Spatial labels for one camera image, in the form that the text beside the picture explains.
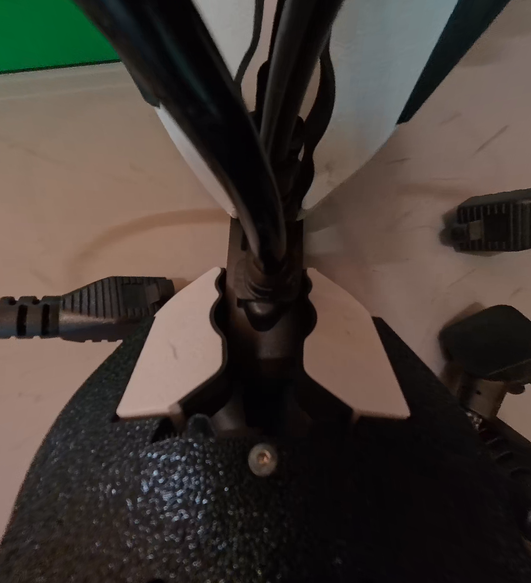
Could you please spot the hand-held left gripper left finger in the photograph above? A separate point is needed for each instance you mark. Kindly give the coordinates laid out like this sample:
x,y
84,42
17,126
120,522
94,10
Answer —
x,y
174,355

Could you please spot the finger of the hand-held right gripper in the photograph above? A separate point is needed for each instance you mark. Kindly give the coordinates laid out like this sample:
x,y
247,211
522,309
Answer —
x,y
195,159
370,91

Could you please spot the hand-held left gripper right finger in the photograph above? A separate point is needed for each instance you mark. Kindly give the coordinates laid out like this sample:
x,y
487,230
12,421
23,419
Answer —
x,y
352,355

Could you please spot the ribbed black plug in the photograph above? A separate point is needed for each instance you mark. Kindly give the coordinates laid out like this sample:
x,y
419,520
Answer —
x,y
110,305
507,221

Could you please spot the green board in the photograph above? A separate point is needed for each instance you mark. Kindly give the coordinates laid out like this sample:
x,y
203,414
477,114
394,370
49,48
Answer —
x,y
28,32

